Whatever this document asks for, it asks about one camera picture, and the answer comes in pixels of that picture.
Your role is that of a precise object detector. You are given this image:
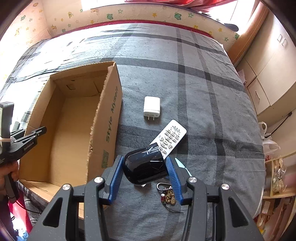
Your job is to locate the grey plaid bed sheet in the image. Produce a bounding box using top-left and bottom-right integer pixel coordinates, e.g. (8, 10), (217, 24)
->
(1, 23), (265, 240)

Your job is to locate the white plastic bag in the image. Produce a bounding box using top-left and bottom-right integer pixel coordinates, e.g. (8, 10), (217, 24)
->
(258, 121), (280, 160)

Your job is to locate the person's left hand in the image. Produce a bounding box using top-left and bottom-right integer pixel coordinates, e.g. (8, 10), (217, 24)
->
(0, 161), (19, 196)

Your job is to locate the red blanket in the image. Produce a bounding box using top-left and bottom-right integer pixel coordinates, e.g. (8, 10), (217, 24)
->
(9, 191), (32, 240)

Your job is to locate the black glossy jar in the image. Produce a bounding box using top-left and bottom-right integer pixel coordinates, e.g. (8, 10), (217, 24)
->
(123, 143), (168, 185)

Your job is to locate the wooden shelf with items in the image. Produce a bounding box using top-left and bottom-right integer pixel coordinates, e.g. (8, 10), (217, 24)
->
(255, 151), (295, 240)

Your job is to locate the beige wardrobe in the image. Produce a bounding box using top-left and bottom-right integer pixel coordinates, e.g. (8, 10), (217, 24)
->
(237, 12), (295, 126)

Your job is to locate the teal lotion bottle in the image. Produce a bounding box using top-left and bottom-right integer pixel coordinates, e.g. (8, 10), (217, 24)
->
(175, 158), (192, 177)

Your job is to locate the white remote control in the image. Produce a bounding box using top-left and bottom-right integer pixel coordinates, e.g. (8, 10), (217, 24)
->
(150, 120), (187, 159)

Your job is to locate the brown cardboard box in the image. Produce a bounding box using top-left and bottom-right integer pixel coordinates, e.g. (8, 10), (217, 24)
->
(20, 61), (122, 203)

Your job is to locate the red curtain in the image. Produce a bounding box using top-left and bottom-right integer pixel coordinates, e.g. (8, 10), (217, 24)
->
(135, 0), (234, 12)

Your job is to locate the white power adapter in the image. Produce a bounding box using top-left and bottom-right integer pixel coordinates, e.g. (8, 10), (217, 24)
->
(143, 96), (161, 120)

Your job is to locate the metal keychain with charms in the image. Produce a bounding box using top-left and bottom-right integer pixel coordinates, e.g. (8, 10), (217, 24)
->
(156, 182), (183, 213)

